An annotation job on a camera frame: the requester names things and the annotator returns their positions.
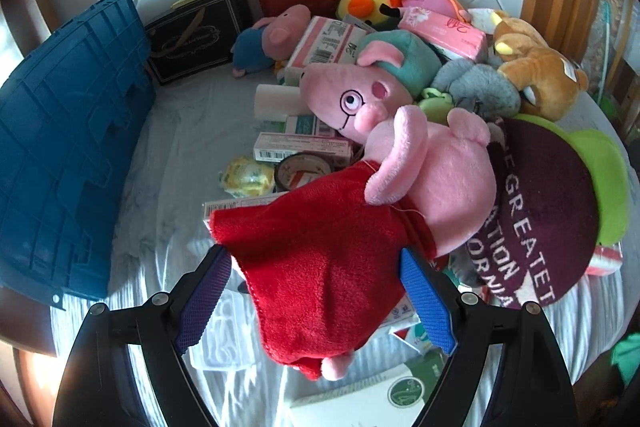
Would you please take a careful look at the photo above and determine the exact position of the pink tissue pack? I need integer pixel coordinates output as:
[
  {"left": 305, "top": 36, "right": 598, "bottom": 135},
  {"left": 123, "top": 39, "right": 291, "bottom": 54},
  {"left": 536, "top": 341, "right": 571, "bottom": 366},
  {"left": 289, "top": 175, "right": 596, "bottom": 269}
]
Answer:
[{"left": 397, "top": 6, "right": 488, "bottom": 60}]

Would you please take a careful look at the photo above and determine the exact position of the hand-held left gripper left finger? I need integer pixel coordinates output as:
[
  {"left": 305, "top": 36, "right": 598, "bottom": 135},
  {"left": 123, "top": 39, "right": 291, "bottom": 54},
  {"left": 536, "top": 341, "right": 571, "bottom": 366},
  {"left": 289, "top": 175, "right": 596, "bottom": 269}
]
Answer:
[{"left": 52, "top": 244, "right": 233, "bottom": 427}]

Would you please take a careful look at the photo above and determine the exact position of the small pink packet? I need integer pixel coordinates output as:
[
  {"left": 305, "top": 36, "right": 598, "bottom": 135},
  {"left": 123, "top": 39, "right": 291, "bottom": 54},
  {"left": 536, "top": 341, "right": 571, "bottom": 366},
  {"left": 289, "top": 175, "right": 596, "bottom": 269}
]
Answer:
[{"left": 585, "top": 243, "right": 625, "bottom": 278}]

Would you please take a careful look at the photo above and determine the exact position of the green cloth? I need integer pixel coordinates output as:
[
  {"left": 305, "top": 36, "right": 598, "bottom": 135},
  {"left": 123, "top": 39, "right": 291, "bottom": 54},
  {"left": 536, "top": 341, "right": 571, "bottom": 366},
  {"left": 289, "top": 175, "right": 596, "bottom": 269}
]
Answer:
[{"left": 612, "top": 332, "right": 640, "bottom": 383}]

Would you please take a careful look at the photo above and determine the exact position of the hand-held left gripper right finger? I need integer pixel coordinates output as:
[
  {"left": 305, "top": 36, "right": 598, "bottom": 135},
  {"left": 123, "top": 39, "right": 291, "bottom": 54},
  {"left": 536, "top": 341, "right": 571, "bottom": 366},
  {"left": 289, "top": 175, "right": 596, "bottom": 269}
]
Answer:
[{"left": 399, "top": 247, "right": 576, "bottom": 427}]

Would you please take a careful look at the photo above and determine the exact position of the pink white barcode box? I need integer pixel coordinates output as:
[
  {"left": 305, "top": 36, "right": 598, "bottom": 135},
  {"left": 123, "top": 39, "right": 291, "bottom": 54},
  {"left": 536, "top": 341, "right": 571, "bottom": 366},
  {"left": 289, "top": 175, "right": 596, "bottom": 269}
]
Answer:
[{"left": 252, "top": 132, "right": 358, "bottom": 168}]

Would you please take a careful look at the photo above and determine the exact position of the tape roll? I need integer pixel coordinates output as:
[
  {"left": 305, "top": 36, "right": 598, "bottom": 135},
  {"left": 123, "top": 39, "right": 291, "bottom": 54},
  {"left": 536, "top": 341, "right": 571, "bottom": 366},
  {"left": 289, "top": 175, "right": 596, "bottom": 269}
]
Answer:
[{"left": 274, "top": 152, "right": 333, "bottom": 192}]

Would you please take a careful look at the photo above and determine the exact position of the small green toy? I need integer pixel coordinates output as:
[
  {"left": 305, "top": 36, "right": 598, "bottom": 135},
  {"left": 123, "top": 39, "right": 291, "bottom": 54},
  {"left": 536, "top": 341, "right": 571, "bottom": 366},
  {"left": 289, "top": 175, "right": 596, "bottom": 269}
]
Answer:
[{"left": 420, "top": 87, "right": 453, "bottom": 115}]

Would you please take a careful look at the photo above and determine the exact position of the black gift box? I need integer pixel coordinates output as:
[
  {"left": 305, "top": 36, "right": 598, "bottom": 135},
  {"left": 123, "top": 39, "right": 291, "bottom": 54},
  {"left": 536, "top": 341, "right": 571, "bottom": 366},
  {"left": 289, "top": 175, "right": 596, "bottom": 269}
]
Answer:
[{"left": 145, "top": 0, "right": 253, "bottom": 86}]

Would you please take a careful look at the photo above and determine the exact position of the teal pole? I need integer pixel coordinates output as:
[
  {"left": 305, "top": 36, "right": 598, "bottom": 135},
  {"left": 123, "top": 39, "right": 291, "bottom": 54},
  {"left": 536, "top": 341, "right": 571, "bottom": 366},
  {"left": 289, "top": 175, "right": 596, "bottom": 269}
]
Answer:
[{"left": 599, "top": 2, "right": 612, "bottom": 78}]

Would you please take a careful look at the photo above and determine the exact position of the wooden chair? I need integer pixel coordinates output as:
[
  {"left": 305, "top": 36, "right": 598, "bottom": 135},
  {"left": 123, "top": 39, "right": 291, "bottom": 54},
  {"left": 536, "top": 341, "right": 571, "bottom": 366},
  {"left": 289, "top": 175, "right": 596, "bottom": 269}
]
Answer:
[{"left": 605, "top": 52, "right": 640, "bottom": 118}]

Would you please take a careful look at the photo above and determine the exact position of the grey plush toy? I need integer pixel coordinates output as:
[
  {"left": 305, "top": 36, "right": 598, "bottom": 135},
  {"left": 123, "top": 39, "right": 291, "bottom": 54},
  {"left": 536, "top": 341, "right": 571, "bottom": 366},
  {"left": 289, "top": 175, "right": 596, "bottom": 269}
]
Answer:
[{"left": 430, "top": 59, "right": 521, "bottom": 118}]

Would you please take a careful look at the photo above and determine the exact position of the white box green logo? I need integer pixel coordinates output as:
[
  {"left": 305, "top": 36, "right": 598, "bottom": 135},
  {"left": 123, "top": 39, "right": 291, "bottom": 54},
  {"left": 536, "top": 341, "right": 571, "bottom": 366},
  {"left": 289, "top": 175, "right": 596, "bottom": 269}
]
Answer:
[{"left": 290, "top": 349, "right": 453, "bottom": 410}]

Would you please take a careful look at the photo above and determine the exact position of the red dress pig plush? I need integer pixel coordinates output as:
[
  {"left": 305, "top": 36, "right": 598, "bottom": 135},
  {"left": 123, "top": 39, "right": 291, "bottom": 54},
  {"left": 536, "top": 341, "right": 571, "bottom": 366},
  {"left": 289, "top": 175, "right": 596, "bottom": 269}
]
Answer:
[{"left": 209, "top": 105, "right": 497, "bottom": 382}]

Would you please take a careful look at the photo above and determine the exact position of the brown bear plush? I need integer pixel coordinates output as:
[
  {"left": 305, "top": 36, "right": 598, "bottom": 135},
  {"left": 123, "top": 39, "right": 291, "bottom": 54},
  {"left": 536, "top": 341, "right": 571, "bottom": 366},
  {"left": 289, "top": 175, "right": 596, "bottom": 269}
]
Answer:
[{"left": 490, "top": 9, "right": 590, "bottom": 122}]

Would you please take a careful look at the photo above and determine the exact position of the blue plastic crate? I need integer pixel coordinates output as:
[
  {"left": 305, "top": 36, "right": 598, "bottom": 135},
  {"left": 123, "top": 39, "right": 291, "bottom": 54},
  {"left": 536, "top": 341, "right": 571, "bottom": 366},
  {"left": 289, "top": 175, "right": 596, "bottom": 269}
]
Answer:
[{"left": 0, "top": 0, "right": 156, "bottom": 300}]

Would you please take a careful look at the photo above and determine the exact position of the glasses pig plush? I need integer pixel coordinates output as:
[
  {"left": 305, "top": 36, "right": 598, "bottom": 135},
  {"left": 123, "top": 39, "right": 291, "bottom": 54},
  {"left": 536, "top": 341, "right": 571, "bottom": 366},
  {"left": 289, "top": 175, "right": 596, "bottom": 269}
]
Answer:
[{"left": 299, "top": 31, "right": 443, "bottom": 142}]

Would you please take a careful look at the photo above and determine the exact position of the clear plastic box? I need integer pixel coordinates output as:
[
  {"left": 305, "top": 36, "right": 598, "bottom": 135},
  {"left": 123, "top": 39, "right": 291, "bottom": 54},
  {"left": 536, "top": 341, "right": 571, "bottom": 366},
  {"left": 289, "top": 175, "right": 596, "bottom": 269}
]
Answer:
[{"left": 190, "top": 287, "right": 261, "bottom": 370}]

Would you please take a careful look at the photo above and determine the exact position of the pink edged flat box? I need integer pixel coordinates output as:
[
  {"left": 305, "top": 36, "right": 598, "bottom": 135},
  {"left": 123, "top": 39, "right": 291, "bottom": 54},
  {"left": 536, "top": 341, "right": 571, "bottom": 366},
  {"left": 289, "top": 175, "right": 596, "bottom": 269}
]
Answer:
[{"left": 202, "top": 192, "right": 281, "bottom": 233}]

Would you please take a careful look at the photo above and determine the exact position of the white paper roll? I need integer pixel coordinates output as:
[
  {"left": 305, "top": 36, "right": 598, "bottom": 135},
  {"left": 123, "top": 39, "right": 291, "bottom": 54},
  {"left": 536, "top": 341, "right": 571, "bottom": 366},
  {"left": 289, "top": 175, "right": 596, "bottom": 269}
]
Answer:
[{"left": 255, "top": 84, "right": 303, "bottom": 120}]

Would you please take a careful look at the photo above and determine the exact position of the blue shirt pig plush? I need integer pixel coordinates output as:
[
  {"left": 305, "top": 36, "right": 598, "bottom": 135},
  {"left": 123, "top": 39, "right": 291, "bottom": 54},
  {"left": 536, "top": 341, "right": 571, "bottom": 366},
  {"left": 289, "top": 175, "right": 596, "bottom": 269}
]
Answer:
[{"left": 230, "top": 4, "right": 312, "bottom": 78}]

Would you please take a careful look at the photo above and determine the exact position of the pink white carton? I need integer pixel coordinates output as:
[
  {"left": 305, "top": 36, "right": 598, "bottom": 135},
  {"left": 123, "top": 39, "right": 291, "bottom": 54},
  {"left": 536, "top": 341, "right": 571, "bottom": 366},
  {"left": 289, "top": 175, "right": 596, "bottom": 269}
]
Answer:
[{"left": 285, "top": 16, "right": 376, "bottom": 70}]

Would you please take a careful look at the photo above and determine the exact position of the yellow packet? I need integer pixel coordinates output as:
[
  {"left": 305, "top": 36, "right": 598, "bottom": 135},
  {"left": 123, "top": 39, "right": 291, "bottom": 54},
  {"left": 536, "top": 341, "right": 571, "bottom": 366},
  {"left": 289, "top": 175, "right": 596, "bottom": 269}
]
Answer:
[{"left": 217, "top": 156, "right": 277, "bottom": 198}]

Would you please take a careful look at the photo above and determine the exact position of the maroon lettered cap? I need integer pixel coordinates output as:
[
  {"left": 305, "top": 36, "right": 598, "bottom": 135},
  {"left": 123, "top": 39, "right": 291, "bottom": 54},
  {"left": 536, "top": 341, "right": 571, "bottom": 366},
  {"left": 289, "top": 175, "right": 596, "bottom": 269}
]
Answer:
[{"left": 465, "top": 116, "right": 601, "bottom": 310}]

